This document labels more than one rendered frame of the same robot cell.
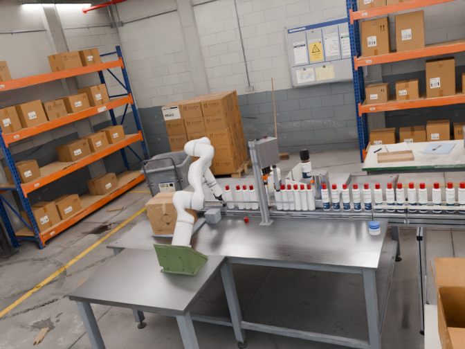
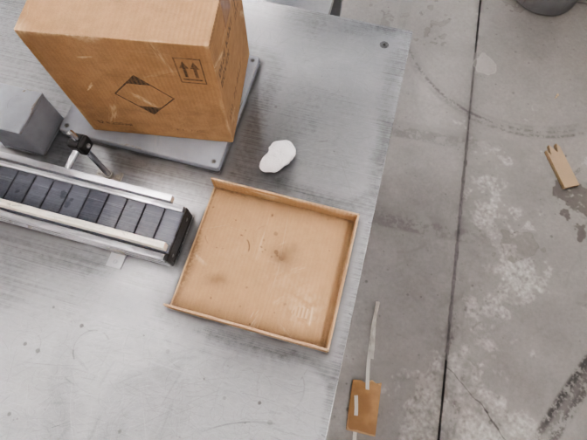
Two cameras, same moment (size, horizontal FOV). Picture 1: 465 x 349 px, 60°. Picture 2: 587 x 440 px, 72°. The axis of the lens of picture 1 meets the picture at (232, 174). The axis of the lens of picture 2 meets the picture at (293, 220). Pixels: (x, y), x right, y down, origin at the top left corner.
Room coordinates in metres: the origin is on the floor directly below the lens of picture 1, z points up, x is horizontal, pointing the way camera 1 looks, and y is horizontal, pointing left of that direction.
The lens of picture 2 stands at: (3.71, 0.65, 1.59)
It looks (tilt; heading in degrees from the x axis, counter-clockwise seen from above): 69 degrees down; 165
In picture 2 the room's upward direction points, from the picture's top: straight up
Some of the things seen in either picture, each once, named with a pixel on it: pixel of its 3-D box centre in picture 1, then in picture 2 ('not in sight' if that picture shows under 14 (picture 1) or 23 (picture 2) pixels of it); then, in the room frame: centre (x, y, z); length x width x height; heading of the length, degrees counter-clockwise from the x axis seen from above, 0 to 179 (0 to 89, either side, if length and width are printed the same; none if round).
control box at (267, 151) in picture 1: (265, 152); not in sight; (2.89, -0.27, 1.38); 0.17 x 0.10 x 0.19; 116
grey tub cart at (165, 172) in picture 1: (172, 181); not in sight; (5.57, 0.87, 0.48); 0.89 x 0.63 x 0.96; 171
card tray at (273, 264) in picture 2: not in sight; (265, 260); (3.51, 0.65, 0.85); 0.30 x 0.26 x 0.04; 61
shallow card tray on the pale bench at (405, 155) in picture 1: (394, 156); not in sight; (3.82, -1.63, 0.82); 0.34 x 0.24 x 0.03; 68
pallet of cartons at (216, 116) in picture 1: (207, 137); not in sight; (7.02, 0.30, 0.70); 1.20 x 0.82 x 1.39; 68
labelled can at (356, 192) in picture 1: (356, 197); not in sight; (2.67, -0.84, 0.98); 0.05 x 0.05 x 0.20
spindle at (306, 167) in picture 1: (306, 164); not in sight; (3.46, -0.66, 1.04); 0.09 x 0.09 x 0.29
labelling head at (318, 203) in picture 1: (319, 188); not in sight; (2.89, -0.63, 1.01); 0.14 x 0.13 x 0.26; 61
